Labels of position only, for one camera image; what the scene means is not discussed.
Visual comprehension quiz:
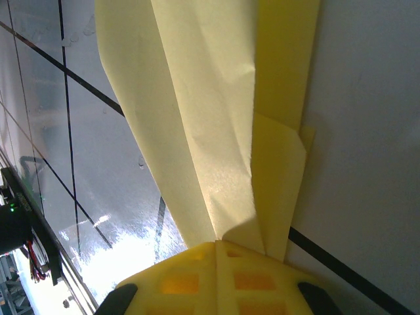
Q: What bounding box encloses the red orange wire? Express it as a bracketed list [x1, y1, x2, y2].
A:
[26, 239, 45, 283]

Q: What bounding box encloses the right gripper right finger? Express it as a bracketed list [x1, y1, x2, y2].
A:
[216, 240, 344, 315]

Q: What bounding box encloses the black controller box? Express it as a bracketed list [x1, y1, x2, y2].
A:
[0, 201, 32, 255]

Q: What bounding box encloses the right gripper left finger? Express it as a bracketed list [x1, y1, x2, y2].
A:
[94, 241, 218, 315]

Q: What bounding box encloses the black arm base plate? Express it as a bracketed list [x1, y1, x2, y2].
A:
[1, 167, 64, 287]

